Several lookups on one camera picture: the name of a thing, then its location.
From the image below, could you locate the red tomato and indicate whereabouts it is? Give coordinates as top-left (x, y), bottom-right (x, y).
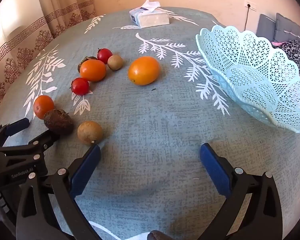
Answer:
top-left (70, 77), bottom-right (90, 96)
top-left (97, 48), bottom-right (113, 64)

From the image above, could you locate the small round tangerine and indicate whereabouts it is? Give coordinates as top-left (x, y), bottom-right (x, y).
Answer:
top-left (33, 95), bottom-right (55, 120)

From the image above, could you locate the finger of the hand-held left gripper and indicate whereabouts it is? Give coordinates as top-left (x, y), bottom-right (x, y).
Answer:
top-left (0, 117), bottom-right (30, 153)
top-left (0, 129), bottom-right (61, 163)

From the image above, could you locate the dark brown round fruit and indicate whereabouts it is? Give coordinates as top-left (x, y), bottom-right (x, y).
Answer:
top-left (77, 56), bottom-right (98, 72)
top-left (43, 109), bottom-right (74, 135)

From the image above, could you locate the patterned beige curtain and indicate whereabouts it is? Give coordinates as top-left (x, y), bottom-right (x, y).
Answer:
top-left (0, 0), bottom-right (97, 128)

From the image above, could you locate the medium oval orange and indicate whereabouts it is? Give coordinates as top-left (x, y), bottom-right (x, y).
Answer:
top-left (79, 59), bottom-right (107, 82)

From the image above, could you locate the large orange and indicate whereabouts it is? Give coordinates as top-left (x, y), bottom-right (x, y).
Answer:
top-left (128, 56), bottom-right (161, 86)

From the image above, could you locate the teal leaf print tablecloth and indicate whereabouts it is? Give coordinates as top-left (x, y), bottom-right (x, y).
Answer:
top-left (0, 6), bottom-right (300, 240)

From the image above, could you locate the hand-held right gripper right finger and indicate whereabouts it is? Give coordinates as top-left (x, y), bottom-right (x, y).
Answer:
top-left (199, 143), bottom-right (283, 240)

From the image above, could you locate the black and white patterned cloth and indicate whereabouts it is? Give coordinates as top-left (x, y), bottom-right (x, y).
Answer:
top-left (271, 39), bottom-right (300, 80)

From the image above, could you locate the small brown kiwi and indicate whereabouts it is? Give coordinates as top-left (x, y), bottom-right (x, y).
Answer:
top-left (107, 54), bottom-right (124, 71)

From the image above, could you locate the light blue plastic basket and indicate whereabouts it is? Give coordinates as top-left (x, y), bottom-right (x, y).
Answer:
top-left (195, 25), bottom-right (300, 133)

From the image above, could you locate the large brown kiwi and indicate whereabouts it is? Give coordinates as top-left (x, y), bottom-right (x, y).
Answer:
top-left (77, 121), bottom-right (103, 145)

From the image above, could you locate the dark brown round object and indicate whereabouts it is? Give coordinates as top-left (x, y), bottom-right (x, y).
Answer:
top-left (147, 231), bottom-right (172, 240)

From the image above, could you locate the tissue pack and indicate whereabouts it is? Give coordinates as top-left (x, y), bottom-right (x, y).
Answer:
top-left (129, 0), bottom-right (171, 28)

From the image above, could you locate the grey cushion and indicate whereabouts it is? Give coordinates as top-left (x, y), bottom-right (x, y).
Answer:
top-left (256, 14), bottom-right (277, 43)
top-left (275, 12), bottom-right (300, 42)

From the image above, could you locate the black power cable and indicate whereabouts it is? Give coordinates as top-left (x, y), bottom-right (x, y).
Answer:
top-left (244, 4), bottom-right (251, 30)

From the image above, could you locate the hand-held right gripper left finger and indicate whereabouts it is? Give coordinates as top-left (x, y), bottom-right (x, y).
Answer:
top-left (16, 144), bottom-right (102, 240)

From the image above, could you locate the white wall socket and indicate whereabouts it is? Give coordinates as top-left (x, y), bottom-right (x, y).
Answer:
top-left (244, 0), bottom-right (257, 12)

